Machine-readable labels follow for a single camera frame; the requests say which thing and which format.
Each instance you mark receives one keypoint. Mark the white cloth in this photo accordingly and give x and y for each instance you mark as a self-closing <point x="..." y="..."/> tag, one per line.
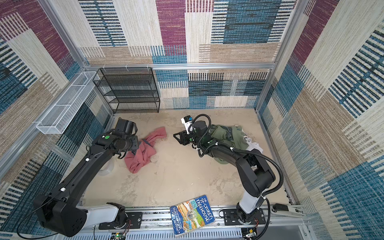
<point x="252" y="145"/>

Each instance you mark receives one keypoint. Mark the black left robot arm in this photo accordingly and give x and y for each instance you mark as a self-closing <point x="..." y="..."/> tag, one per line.
<point x="59" y="211"/>

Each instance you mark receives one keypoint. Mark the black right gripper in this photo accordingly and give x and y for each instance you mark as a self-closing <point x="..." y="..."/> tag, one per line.
<point x="183" y="140"/>

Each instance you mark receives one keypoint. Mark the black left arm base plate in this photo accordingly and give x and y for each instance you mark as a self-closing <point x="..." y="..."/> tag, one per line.
<point x="133" y="221"/>

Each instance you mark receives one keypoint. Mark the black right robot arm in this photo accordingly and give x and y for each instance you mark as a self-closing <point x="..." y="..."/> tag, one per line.
<point x="260" y="175"/>

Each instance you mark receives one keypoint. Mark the pink red cloth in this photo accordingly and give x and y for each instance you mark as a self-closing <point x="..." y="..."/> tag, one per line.
<point x="142" y="156"/>

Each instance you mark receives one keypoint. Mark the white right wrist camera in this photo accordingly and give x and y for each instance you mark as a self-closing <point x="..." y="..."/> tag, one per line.
<point x="187" y="121"/>

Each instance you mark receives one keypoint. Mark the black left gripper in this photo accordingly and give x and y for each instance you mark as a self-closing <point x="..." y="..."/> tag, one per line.
<point x="135" y="139"/>

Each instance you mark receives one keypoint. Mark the clear tape roll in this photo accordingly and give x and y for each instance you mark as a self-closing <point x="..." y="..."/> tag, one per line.
<point x="106" y="169"/>

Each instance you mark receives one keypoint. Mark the white mesh wall basket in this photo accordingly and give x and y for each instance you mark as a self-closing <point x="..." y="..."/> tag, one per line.
<point x="60" y="115"/>

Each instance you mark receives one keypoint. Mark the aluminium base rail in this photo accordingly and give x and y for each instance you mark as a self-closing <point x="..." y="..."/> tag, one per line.
<point x="170" y="223"/>

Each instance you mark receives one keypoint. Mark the colourful treehouse book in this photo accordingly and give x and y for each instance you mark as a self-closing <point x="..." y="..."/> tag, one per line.
<point x="191" y="215"/>

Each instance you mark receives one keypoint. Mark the black wire shelf rack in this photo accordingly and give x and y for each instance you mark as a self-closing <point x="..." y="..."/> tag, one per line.
<point x="128" y="90"/>

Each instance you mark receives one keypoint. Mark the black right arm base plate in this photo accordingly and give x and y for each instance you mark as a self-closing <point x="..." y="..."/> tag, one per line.
<point x="234" y="217"/>

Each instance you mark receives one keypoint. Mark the olive green cloth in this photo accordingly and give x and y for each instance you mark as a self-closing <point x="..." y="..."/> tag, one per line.
<point x="232" y="136"/>

